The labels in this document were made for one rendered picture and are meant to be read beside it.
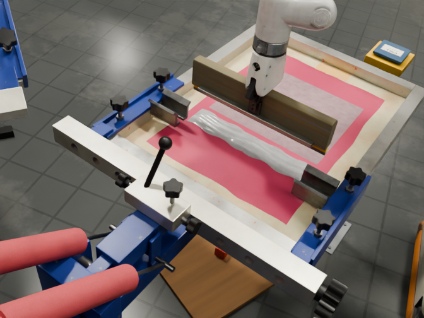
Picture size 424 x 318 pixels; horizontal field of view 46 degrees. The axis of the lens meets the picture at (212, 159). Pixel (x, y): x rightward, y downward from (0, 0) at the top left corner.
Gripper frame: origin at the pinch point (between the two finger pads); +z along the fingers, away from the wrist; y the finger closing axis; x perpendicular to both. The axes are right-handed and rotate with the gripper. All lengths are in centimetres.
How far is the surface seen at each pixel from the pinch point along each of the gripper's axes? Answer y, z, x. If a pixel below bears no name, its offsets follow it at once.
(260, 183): -9.8, 14.0, -8.9
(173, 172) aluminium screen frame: -23.4, 10.3, 6.9
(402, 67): 66, 15, -17
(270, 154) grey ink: 0.0, 13.6, -6.0
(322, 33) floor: 233, 111, 71
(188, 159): -14.9, 13.8, 8.8
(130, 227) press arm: -44.0, 5.1, 1.0
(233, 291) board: 14, 108, 2
